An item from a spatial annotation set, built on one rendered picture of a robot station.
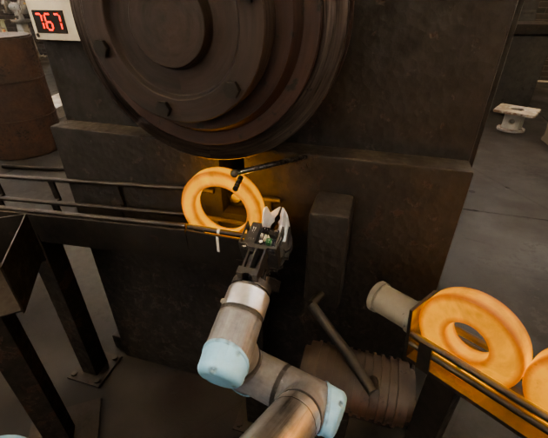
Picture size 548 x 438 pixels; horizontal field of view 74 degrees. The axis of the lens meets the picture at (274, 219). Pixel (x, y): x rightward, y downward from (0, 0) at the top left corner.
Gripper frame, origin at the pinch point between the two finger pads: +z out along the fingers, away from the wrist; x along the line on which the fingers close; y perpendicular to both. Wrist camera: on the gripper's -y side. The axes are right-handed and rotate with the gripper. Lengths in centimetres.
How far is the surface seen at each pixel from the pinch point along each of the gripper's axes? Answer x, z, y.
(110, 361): 64, -22, -71
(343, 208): -13.1, -0.7, 5.6
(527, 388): -41.7, -26.1, 3.1
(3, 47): 246, 148, -40
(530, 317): -90, 42, -92
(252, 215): 5.3, -2.5, 1.2
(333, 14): -8.8, 6.9, 37.1
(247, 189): 6.2, -0.6, 6.9
